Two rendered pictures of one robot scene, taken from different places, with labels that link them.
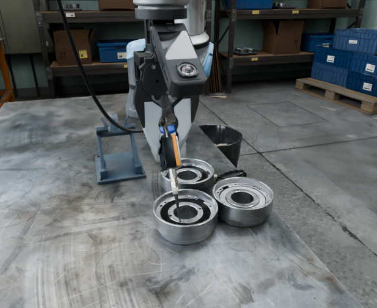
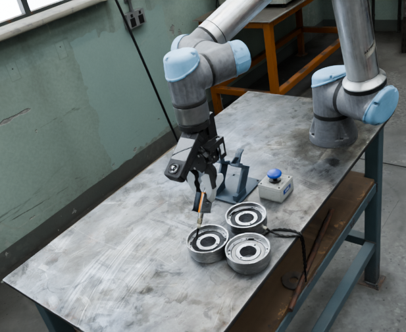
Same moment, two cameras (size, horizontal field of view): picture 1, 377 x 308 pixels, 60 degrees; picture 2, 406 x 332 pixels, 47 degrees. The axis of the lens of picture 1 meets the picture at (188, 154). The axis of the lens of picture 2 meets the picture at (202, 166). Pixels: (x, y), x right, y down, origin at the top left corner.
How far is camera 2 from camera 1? 0.87 m
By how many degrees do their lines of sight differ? 52
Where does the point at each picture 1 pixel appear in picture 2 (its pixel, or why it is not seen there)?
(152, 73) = not seen: hidden behind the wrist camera
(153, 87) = not seen: hidden behind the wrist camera
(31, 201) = (171, 193)
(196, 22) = (358, 71)
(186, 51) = (183, 155)
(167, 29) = (187, 136)
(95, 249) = (162, 236)
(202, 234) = (200, 259)
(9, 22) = not seen: outside the picture
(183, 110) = (206, 180)
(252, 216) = (233, 265)
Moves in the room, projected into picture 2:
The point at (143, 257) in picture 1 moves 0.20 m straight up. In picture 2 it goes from (172, 253) to (154, 188)
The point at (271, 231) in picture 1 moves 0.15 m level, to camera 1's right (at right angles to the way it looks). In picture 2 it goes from (243, 282) to (292, 321)
